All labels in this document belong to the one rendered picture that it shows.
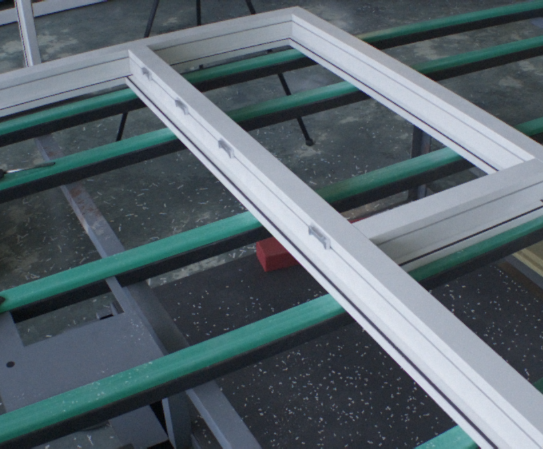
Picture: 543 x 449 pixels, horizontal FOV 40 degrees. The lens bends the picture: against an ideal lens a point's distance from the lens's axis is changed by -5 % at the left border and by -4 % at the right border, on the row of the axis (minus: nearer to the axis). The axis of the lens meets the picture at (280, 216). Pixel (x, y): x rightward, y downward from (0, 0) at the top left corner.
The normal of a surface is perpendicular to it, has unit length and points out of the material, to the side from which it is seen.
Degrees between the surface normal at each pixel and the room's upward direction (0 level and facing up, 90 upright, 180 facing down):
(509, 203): 90
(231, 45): 90
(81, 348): 0
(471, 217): 90
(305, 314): 0
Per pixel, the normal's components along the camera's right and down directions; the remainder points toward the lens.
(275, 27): 0.50, 0.48
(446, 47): -0.01, -0.83
